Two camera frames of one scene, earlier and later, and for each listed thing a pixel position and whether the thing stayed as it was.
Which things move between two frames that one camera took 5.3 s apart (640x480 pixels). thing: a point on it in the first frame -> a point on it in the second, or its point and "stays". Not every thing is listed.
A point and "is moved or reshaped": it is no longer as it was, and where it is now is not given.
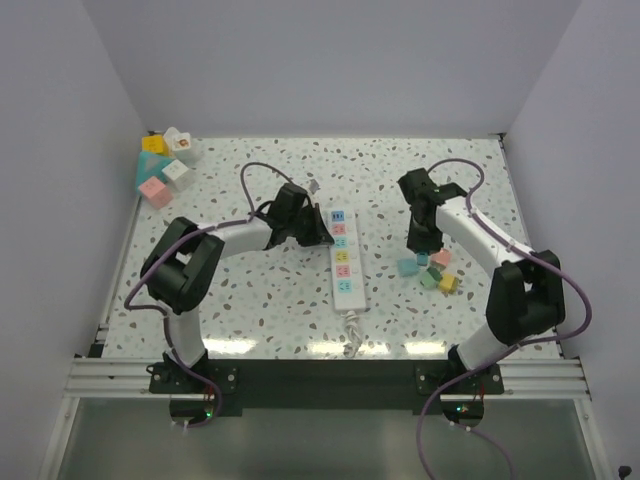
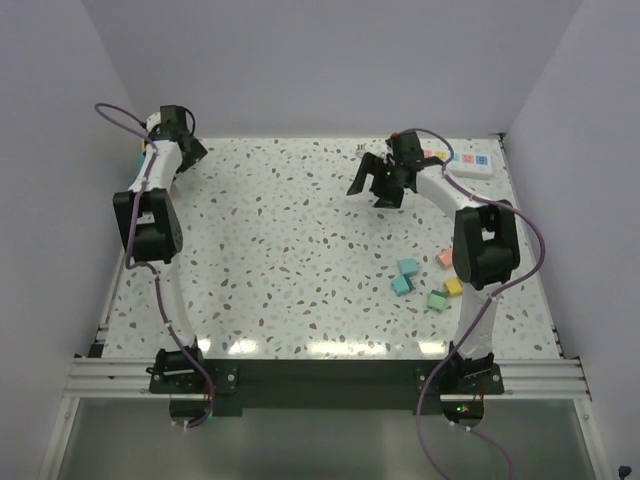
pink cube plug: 156,193 is moved or reshaped
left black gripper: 319,234 -> 197,152
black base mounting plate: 325,386 stays
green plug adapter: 431,278 -> 437,300
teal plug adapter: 408,267 stays
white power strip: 348,290 -> 474,164
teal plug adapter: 422,258 -> 402,284
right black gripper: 414,241 -> 370,164
